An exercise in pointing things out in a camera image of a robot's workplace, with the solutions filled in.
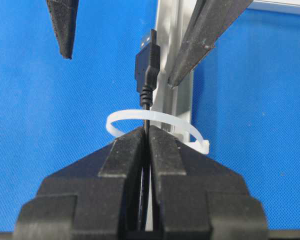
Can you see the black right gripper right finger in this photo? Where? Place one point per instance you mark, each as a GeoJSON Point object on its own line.
{"type": "Point", "coordinates": [197, 198]}

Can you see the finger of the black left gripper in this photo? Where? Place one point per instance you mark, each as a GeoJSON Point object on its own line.
{"type": "Point", "coordinates": [209, 20]}
{"type": "Point", "coordinates": [63, 14]}

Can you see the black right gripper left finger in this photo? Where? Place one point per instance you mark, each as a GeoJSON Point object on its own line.
{"type": "Point", "coordinates": [95, 198]}

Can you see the white zip tie loop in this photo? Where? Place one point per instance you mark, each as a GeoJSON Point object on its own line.
{"type": "Point", "coordinates": [200, 144]}

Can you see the silver aluminium extrusion frame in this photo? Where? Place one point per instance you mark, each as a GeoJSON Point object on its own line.
{"type": "Point", "coordinates": [172, 19]}

